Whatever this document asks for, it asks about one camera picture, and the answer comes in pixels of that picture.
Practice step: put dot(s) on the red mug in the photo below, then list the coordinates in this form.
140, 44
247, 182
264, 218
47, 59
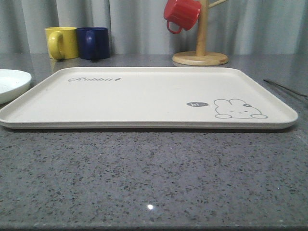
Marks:
183, 13

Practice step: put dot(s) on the yellow mug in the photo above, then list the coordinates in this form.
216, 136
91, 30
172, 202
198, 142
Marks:
62, 42

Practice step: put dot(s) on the cream rabbit serving tray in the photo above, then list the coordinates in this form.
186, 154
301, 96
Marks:
148, 97

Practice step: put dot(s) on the white round plate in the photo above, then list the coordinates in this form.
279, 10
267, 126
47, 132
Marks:
13, 83

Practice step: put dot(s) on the dark blue mug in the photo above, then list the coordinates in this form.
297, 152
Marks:
93, 43

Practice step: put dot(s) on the wooden mug tree stand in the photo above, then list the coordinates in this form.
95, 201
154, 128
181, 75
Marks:
201, 57

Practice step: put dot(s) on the metal chopstick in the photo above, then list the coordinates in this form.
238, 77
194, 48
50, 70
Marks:
284, 87

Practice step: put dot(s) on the grey curtain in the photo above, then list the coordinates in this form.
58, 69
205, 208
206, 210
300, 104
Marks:
138, 26

